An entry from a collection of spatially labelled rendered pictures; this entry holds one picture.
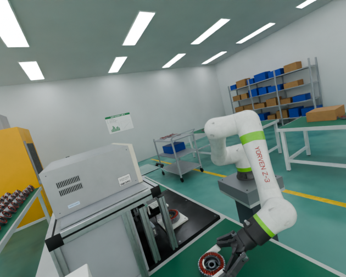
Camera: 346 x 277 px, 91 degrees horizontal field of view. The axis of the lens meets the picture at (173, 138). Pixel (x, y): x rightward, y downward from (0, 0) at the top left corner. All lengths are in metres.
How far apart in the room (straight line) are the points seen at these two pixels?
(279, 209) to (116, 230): 0.63
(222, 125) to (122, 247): 0.71
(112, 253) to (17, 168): 3.83
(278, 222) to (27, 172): 4.32
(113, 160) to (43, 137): 5.49
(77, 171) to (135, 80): 6.25
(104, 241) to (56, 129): 5.60
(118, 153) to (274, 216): 0.70
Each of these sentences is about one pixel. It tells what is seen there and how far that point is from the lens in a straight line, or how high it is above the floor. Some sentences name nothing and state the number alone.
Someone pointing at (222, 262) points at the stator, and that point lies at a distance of 0.87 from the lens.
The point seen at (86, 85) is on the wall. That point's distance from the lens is 6.51.
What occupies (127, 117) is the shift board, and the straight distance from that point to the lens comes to 6.53.
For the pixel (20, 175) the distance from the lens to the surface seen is 4.53.
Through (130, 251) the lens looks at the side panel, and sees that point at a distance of 0.89.
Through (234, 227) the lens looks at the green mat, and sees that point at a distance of 1.07.
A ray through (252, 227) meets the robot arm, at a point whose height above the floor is 0.92.
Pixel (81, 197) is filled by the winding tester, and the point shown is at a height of 1.16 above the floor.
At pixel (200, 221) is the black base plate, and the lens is 1.11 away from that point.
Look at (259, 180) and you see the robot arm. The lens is 0.90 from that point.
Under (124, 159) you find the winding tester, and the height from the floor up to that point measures 1.25.
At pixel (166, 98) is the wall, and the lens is 7.30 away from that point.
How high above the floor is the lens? 1.41
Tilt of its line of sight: 8 degrees down
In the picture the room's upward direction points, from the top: 15 degrees counter-clockwise
